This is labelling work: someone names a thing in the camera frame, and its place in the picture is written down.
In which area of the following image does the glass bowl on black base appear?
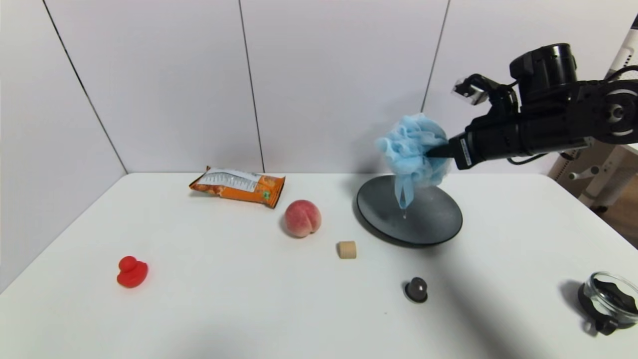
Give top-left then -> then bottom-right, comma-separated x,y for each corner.
577,272 -> 638,336

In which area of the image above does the gray round plate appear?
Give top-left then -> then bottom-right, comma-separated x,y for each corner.
356,175 -> 464,246

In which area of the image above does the blue mesh bath loofah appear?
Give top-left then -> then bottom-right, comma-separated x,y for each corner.
375,113 -> 452,210

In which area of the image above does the red rubber duck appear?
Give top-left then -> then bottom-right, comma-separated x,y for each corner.
117,256 -> 149,289

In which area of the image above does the white side desk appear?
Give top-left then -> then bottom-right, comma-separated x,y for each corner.
567,144 -> 638,211

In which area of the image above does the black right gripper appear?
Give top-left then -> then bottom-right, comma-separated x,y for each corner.
425,117 -> 523,171

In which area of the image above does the pink peach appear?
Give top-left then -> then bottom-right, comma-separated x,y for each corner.
284,199 -> 322,238

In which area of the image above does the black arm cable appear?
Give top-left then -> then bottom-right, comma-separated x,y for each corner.
506,152 -> 550,166

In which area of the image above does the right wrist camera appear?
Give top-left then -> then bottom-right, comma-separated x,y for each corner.
452,73 -> 492,107

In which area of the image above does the white perforated panel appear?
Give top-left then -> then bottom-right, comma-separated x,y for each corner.
604,14 -> 638,80

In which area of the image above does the orange snack bag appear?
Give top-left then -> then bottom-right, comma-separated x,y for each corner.
189,167 -> 286,209

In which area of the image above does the small dark round knob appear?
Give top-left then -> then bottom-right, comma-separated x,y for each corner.
404,277 -> 429,304

